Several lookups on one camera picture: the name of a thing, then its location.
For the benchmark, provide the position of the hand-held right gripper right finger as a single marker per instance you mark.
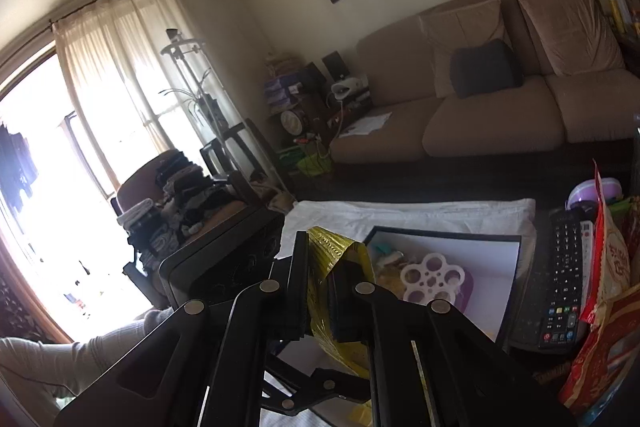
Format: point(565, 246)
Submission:
point(345, 307)

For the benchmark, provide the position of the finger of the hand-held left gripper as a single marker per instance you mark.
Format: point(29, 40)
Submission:
point(320, 389)

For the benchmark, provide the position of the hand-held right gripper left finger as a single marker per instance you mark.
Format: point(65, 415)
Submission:
point(299, 287)

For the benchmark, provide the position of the yellow snack packet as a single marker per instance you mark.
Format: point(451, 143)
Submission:
point(320, 277)

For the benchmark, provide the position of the black framed white tray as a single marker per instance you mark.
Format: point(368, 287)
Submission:
point(492, 277)

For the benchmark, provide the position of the person's left forearm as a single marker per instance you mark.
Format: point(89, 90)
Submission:
point(75, 357)

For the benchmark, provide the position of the dark wooden desktop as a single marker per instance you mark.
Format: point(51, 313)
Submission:
point(541, 219)

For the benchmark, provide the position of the pile of folded clothes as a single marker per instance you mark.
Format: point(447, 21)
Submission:
point(185, 202)

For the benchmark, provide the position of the white flower-shaped plastic mould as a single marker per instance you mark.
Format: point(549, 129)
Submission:
point(430, 279)

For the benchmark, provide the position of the white tablecloth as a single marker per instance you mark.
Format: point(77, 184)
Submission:
point(400, 212)

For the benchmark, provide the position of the dark wooden chair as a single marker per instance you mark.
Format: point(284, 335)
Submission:
point(240, 147)

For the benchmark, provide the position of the brown armchair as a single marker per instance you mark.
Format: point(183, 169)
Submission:
point(137, 179)

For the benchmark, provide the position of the green bag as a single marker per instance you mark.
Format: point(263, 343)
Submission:
point(315, 163)

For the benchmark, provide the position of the round tin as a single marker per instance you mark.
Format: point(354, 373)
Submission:
point(292, 121)

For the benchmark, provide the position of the potted green plant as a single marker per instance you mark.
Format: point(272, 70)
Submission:
point(192, 99)

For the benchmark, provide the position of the stack of purple boxes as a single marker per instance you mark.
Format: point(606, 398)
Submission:
point(281, 93)

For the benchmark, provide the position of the white paper sheet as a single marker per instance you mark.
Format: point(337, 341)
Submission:
point(367, 124)

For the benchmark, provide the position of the white electric kettle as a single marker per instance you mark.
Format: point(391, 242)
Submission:
point(347, 88)

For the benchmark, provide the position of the metal coat stand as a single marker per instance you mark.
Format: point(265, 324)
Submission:
point(186, 52)

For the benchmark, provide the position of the black remote control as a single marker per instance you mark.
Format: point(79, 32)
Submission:
point(555, 287)

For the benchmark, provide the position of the sheer white curtain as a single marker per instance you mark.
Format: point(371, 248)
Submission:
point(130, 57)

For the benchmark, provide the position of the dark hanging clothes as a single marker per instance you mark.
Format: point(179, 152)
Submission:
point(17, 167)

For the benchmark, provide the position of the black speaker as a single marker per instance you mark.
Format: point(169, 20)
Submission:
point(333, 64)

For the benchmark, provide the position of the brown sofa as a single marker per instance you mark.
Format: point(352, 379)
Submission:
point(480, 127)

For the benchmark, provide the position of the white remote control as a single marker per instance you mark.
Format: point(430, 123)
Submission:
point(587, 257)

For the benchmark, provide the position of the red snack bag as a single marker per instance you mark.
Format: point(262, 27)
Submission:
point(610, 307)

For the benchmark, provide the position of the purple round container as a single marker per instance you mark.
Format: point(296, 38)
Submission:
point(592, 194)

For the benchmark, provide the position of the dark blue cushion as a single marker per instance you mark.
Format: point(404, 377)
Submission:
point(485, 69)

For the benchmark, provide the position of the yellow bottle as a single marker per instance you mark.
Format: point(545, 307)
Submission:
point(617, 12)

